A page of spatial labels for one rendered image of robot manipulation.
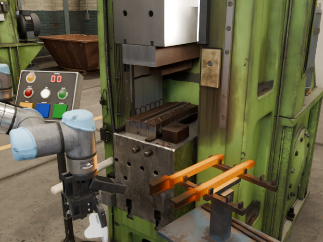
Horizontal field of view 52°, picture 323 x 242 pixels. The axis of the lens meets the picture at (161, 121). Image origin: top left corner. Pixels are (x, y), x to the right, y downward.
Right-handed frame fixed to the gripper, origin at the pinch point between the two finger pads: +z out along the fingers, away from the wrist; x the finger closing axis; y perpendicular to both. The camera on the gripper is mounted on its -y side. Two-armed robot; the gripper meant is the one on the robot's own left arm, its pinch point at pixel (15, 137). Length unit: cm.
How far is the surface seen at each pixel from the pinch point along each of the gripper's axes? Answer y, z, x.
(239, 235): -59, 26, 92
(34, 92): -16.9, -15.8, -20.2
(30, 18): -150, -41, -504
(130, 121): -51, -4, 23
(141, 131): -53, 0, 30
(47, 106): -19.9, -9.6, -10.7
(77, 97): -35.1, -13.1, -5.4
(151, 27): -56, -51, 36
